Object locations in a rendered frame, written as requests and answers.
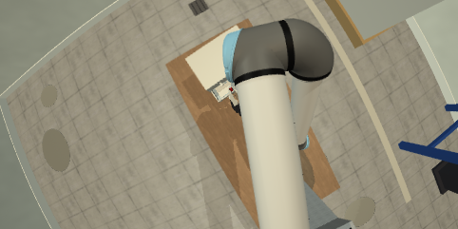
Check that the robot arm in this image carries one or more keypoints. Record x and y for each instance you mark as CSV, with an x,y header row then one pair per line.
x,y
259,54

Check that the grey chest of drawers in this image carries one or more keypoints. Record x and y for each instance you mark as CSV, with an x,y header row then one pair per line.
x,y
207,62

